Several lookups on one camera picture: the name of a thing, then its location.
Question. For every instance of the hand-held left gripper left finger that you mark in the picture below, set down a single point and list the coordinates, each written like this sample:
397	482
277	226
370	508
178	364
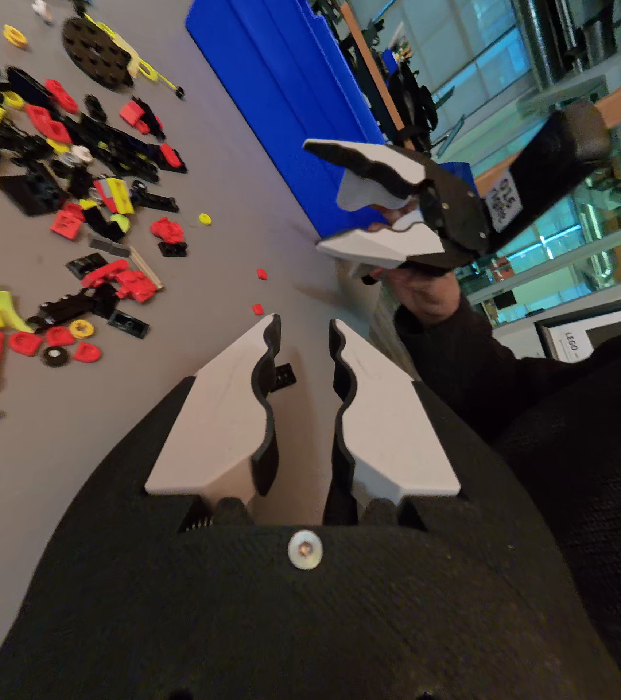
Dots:
217	432

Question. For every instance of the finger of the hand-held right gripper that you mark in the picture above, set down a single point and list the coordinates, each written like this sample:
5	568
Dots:
398	161
381	246

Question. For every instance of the black white cardboard box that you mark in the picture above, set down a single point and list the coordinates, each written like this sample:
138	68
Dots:
573	342

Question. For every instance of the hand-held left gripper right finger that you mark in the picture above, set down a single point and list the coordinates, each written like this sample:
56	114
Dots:
392	437

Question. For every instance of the pile of loose lego pieces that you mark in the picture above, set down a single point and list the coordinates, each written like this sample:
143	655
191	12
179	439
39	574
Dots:
48	123

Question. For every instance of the person's right hand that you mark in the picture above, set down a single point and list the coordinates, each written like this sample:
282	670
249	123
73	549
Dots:
425	298

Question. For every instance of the black bag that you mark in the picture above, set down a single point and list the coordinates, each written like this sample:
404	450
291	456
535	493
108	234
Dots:
414	104

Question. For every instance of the person's right forearm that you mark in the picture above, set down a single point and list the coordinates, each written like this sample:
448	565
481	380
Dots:
463	361

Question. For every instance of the black beam lego assembly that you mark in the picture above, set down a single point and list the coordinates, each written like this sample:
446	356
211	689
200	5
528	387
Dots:
285	376

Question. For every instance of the blue plastic bin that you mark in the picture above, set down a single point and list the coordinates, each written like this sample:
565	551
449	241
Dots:
288	82

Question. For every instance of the silver ventilation ducts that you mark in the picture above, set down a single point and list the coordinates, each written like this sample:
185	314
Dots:
551	38

